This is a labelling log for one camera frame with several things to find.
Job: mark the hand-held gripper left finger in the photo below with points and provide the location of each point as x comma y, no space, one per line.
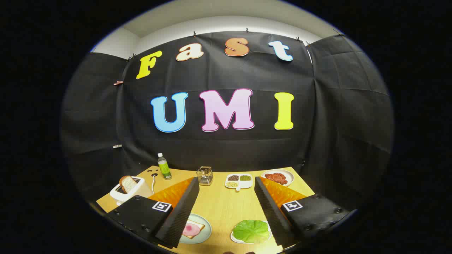
180,215

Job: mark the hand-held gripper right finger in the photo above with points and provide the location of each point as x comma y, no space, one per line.
272,215

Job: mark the green lettuce leaf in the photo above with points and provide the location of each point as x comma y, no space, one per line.
251,231

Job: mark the white bread slice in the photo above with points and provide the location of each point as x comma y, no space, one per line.
128,184

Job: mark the pink ham slice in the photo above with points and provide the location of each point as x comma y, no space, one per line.
190,230

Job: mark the toast slice under ham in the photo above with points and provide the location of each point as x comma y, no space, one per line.
198,225

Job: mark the pale green round plate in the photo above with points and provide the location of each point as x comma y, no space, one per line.
204,234

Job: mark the red meat slices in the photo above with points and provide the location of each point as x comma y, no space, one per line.
276,178

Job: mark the white divided dish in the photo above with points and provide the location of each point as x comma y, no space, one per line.
245,184

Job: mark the white oval plate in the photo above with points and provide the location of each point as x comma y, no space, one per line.
290,176

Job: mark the pile of green beans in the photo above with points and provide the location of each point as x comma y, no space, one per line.
245,178

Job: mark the white square plate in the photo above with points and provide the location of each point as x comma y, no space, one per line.
233,239

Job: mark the white toaster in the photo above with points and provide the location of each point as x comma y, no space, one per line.
139,190

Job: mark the green label plastic bottle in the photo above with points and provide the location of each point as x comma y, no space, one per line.
164,169

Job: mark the pile of yellow beans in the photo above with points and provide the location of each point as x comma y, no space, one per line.
232,184

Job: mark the pile of brown beans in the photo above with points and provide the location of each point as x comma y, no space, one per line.
233,178

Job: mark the black backdrop cloth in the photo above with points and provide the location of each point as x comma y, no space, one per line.
226,148

